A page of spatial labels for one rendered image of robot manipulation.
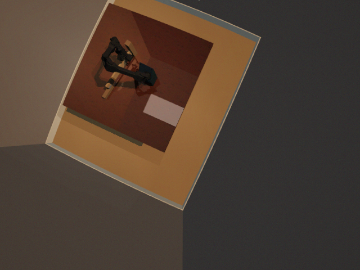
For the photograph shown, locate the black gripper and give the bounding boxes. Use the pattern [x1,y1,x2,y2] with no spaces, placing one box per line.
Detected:
[115,49,133,61]

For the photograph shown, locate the tan wooden rectangular post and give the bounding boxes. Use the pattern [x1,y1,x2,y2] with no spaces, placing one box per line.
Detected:
[102,40,138,99]

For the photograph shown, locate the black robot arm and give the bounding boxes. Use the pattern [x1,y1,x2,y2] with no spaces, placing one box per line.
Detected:
[101,37,151,83]

